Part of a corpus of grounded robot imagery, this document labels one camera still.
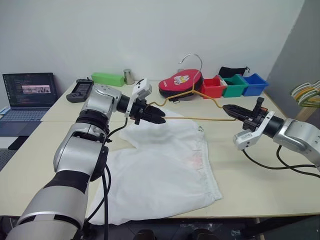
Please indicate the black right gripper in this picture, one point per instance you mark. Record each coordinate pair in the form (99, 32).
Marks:
(255, 116)

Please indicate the green rectangular box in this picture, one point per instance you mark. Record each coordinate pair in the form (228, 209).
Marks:
(107, 78)

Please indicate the open laptop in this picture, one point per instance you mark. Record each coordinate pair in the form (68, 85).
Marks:
(27, 92)

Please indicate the black handheld controller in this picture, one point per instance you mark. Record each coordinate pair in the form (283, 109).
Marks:
(80, 90)

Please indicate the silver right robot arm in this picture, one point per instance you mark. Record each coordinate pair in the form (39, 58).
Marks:
(297, 136)

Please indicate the green plastic bin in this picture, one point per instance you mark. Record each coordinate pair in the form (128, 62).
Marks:
(233, 88)

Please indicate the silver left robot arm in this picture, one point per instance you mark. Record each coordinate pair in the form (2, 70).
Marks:
(72, 160)

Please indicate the wooden hanger stand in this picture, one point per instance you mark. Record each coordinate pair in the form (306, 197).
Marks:
(308, 112)

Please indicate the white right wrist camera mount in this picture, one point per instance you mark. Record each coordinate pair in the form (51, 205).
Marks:
(248, 137)

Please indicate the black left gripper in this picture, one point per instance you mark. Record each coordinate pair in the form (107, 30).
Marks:
(139, 112)

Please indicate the black mat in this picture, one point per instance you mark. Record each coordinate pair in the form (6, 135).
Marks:
(6, 160)

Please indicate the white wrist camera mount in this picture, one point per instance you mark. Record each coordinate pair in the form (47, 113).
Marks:
(141, 88)
(248, 137)

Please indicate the red paddle case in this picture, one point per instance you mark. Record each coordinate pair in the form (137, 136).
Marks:
(175, 83)

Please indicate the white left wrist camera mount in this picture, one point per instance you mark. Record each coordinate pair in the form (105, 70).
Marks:
(141, 88)

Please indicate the red plastic bin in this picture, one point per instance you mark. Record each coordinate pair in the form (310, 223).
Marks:
(212, 88)

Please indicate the white shorts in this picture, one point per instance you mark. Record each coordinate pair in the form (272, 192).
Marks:
(160, 172)

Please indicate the blue plastic bin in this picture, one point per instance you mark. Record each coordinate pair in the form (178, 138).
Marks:
(256, 85)

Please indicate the silver metal can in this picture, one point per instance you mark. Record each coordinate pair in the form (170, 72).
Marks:
(129, 76)

